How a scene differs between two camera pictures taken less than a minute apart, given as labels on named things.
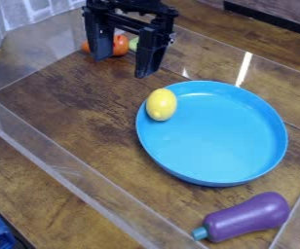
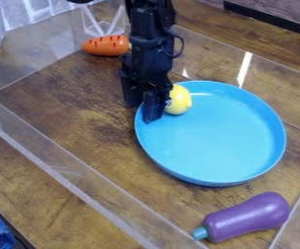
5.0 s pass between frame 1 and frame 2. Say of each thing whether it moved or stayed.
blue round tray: stayed
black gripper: moved
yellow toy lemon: moved
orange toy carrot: stayed
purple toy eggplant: stayed
